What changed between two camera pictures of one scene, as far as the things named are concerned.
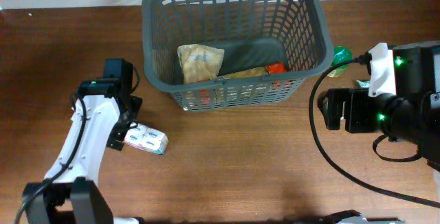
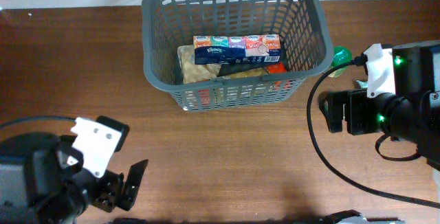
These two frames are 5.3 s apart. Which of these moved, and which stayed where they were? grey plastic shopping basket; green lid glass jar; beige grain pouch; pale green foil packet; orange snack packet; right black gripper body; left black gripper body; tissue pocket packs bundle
Moved: tissue pocket packs bundle; left black gripper body; orange snack packet
Stayed: beige grain pouch; right black gripper body; green lid glass jar; grey plastic shopping basket; pale green foil packet
